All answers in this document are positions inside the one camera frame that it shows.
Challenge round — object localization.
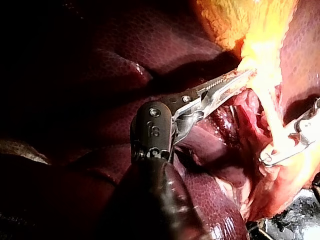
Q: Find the dark red liver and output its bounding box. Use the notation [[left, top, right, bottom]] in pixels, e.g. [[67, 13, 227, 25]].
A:
[[0, 0, 320, 240]]

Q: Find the right arm instrument jaw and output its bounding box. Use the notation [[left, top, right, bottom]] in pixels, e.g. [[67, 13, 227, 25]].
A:
[[273, 132, 320, 166], [287, 96, 320, 137]]

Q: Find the thin tube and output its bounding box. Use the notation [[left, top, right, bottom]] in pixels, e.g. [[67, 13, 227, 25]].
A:
[[252, 72, 288, 153]]

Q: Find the left arm instrument jaw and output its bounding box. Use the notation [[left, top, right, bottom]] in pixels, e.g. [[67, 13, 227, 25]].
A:
[[196, 69, 249, 99], [202, 68, 258, 119]]

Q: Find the gallbladder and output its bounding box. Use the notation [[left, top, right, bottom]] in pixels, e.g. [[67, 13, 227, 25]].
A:
[[192, 0, 301, 76]]

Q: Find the left arm instrument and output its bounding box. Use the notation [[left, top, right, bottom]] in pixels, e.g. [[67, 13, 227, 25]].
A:
[[129, 89, 209, 164]]

